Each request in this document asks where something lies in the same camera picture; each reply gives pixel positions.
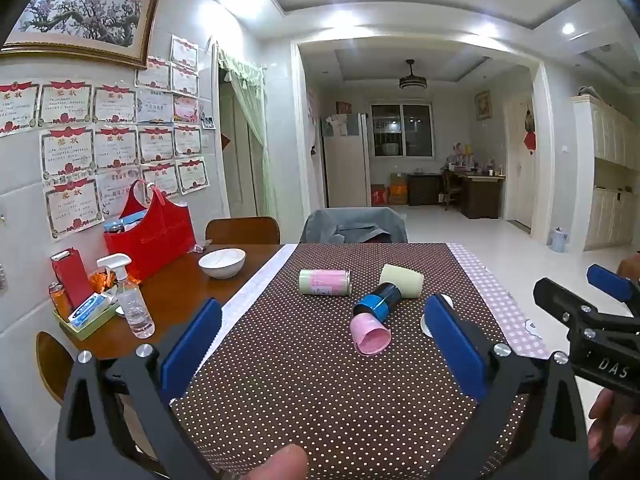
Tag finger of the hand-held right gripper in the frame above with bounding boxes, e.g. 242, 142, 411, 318
586, 263, 640, 318
532, 277, 599, 327

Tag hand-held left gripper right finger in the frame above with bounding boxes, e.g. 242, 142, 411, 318
423, 293, 592, 480

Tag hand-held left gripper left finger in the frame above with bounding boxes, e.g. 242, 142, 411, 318
54, 298, 236, 480

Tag pink plastic cup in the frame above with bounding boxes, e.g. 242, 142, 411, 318
349, 313, 392, 357

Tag cream cup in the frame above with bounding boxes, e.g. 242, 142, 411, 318
378, 264, 426, 299

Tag blue cup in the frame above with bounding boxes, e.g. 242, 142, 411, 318
353, 282, 404, 323

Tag person's right hand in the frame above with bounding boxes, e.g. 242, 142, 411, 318
587, 388, 640, 480

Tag person's left hand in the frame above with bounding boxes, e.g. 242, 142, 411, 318
234, 443, 309, 480

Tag clear spray bottle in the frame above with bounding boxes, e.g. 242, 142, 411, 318
96, 254, 156, 339

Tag white bowl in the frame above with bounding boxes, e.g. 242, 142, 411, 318
199, 247, 247, 280

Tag green tray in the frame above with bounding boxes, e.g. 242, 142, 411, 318
59, 300, 121, 341

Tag blue and white tissue pack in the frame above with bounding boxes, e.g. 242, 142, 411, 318
67, 294, 117, 328

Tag orange snack packet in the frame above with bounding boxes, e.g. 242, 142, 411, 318
89, 269, 121, 293

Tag red bag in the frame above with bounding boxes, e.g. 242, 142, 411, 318
103, 179, 197, 281

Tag brown dotted tablecloth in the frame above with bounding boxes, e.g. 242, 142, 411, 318
167, 242, 533, 480

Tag dark wooden desk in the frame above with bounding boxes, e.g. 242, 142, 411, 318
442, 167, 506, 219

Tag wooden chair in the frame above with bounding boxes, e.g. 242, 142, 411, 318
35, 331, 76, 406
205, 216, 281, 246

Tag white door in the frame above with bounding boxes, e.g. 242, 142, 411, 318
505, 95, 536, 228

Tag orange bottle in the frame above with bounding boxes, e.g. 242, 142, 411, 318
48, 282, 73, 318

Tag dark desk chair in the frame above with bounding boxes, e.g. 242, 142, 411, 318
440, 170, 463, 211

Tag green and pink can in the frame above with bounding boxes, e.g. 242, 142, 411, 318
298, 269, 352, 297

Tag grey jacket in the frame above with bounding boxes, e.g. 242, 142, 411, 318
300, 206, 408, 244

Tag dark low cabinet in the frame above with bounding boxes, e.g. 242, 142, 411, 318
407, 172, 443, 206

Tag white refrigerator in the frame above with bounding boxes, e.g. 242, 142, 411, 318
320, 112, 372, 209

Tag window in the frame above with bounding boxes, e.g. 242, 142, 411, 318
371, 102, 433, 158

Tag green curtain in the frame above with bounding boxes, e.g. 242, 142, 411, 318
217, 47, 278, 221

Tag dark ceiling lamp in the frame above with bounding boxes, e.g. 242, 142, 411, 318
398, 59, 427, 91

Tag framed blossom painting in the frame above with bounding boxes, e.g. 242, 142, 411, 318
0, 0, 162, 71

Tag white wall cabinets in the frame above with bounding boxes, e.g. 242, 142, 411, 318
571, 92, 640, 251

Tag wall of award certificates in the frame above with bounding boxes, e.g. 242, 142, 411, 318
0, 34, 211, 241

